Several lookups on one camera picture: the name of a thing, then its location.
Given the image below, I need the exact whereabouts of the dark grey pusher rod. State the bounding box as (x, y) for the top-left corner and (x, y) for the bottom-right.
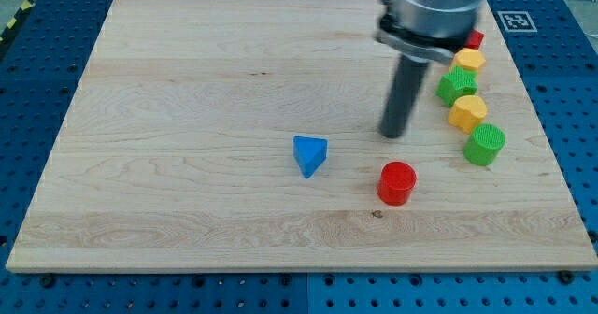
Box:
(379, 54), (429, 138)

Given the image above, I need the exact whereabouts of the blue triangle block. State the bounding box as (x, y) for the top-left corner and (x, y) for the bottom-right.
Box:
(293, 136), (328, 178)

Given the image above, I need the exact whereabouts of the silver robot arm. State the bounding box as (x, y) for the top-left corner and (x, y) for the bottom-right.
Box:
(375, 0), (482, 138)

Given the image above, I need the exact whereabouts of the green star block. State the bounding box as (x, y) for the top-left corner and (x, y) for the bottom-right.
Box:
(435, 66), (478, 107)

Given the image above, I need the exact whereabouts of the yellow heart block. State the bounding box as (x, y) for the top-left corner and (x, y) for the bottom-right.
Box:
(448, 95), (488, 135)

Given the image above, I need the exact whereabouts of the yellow hexagon block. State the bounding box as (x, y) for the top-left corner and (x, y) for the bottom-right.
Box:
(450, 48), (487, 73)

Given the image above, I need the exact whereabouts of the green cylinder block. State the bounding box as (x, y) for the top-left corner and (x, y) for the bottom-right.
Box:
(463, 123), (506, 166)

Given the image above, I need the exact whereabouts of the red cylinder block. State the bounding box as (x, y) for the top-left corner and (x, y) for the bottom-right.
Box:
(377, 162), (417, 207)

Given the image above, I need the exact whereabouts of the white fiducial marker tag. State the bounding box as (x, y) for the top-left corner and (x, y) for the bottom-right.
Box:
(498, 11), (537, 33)

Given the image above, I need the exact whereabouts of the wooden board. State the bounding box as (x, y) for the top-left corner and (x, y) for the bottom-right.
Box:
(7, 0), (597, 273)

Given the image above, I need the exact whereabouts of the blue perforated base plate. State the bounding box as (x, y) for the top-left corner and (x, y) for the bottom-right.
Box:
(1, 0), (597, 313)

